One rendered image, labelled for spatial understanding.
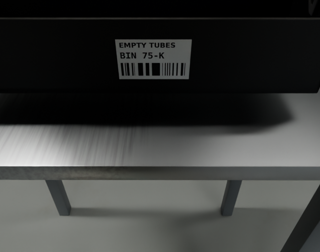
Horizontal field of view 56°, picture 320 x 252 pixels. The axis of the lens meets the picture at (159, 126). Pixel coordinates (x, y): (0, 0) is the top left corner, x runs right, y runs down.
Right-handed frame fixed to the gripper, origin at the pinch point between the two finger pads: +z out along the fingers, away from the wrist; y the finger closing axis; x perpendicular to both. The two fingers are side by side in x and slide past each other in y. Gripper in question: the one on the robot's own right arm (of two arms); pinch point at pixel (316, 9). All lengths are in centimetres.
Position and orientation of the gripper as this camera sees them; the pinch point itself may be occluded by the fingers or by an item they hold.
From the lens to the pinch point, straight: 52.0
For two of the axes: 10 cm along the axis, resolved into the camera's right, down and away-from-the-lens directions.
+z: 0.1, 7.2, 7.0
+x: 0.0, 7.0, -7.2
